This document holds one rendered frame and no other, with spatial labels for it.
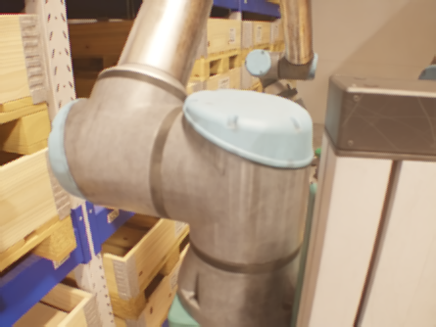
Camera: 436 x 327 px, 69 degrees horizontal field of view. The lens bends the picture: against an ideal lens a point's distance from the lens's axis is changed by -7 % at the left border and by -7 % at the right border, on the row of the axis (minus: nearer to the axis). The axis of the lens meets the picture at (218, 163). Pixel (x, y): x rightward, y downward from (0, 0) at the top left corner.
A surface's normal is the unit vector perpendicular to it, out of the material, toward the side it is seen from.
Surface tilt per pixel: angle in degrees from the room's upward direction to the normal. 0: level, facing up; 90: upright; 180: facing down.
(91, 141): 54
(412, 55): 90
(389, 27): 90
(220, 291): 70
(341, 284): 90
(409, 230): 90
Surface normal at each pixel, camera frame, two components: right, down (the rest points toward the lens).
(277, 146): 0.31, 0.29
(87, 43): -0.33, 0.36
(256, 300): 0.13, 0.04
